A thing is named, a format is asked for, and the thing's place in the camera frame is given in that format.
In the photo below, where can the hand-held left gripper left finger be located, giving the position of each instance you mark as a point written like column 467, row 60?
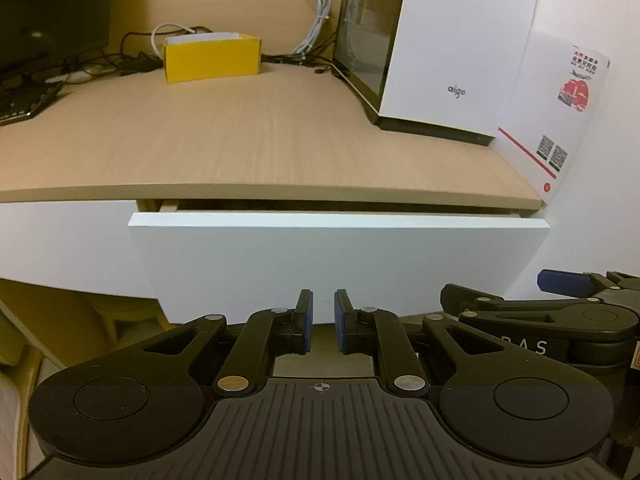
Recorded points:
column 308, row 327

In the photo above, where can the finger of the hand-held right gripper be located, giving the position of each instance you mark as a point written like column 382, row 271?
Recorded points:
column 570, row 281
column 525, row 317

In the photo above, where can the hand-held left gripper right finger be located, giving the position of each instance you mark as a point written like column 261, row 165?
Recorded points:
column 339, row 327

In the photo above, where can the white desk drawer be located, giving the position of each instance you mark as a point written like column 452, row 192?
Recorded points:
column 325, row 260

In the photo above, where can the white leaflet with red print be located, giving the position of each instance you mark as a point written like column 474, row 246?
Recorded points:
column 550, row 110

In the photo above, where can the white desk front panel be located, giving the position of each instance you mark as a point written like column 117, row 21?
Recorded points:
column 65, row 240

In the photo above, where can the white computer case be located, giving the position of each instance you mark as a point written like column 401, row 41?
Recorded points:
column 450, row 35

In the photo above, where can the yellow cardboard box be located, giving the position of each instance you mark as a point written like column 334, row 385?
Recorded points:
column 210, row 62

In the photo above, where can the black keyboard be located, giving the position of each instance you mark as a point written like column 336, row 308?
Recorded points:
column 22, row 100

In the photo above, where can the black monitor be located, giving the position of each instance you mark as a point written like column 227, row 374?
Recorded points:
column 50, row 5

